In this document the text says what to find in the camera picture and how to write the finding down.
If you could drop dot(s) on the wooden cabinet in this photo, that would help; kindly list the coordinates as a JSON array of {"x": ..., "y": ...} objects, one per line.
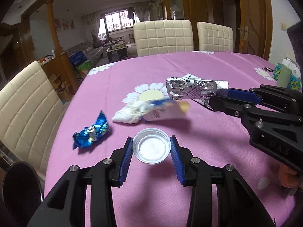
[{"x": 62, "y": 76}]

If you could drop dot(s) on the wooden door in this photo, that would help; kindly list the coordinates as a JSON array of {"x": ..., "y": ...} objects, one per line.
[{"x": 256, "y": 27}]

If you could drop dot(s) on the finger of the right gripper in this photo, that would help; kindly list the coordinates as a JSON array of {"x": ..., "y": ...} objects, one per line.
[
  {"x": 239, "y": 106},
  {"x": 246, "y": 94}
]

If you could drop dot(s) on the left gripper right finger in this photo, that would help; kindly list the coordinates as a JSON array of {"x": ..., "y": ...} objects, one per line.
[{"x": 238, "y": 205}]

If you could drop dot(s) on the cream chair left side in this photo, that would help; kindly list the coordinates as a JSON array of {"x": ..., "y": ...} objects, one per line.
[{"x": 31, "y": 113}]

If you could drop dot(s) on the black trash bin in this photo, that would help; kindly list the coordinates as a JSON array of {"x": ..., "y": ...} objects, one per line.
[{"x": 22, "y": 192}]

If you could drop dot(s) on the white tissue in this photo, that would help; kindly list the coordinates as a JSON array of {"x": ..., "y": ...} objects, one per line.
[{"x": 132, "y": 112}]

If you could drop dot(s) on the white bottle cap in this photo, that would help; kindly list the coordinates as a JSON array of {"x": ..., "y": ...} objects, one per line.
[{"x": 151, "y": 146}]

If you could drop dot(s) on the cream chair far right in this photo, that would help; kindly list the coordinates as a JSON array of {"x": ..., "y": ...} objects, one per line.
[{"x": 216, "y": 38}]

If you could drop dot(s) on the right hand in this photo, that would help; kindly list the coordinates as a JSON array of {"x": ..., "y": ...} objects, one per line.
[{"x": 287, "y": 176}]

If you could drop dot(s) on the coffee table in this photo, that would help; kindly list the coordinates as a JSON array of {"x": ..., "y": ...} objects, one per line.
[{"x": 117, "y": 52}]

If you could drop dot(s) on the green cylindrical cup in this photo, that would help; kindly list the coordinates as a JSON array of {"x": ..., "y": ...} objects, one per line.
[{"x": 284, "y": 76}]

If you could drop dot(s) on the colourful bag on floor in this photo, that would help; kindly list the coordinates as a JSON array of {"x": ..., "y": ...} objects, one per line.
[{"x": 84, "y": 68}]

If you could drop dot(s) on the blue white torn box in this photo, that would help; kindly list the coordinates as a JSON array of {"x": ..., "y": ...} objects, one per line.
[{"x": 167, "y": 109}]

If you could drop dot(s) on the silver foil wrapper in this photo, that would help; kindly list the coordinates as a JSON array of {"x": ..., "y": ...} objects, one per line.
[{"x": 190, "y": 87}]

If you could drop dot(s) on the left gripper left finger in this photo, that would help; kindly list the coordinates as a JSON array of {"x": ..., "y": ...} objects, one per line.
[{"x": 65, "y": 203}]

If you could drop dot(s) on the cream chair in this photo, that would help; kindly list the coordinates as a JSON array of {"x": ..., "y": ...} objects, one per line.
[
  {"x": 216, "y": 38},
  {"x": 161, "y": 37},
  {"x": 31, "y": 113}
]

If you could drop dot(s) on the knitted tissue box cover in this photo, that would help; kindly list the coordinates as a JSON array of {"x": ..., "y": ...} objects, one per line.
[{"x": 295, "y": 82}]

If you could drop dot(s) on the grey sofa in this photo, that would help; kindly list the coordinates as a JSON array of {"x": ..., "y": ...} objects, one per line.
[{"x": 92, "y": 52}]

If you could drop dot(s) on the pink floral tablecloth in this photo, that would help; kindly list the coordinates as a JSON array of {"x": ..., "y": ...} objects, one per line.
[{"x": 214, "y": 137}]

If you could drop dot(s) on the blue candy wrapper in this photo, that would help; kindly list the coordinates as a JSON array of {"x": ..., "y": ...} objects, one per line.
[{"x": 92, "y": 134}]

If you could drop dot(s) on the cream chair far middle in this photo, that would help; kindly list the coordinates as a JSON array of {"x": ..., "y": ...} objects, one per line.
[{"x": 161, "y": 37}]

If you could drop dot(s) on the blue box by sofa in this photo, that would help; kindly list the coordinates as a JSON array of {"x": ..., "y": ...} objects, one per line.
[{"x": 77, "y": 58}]

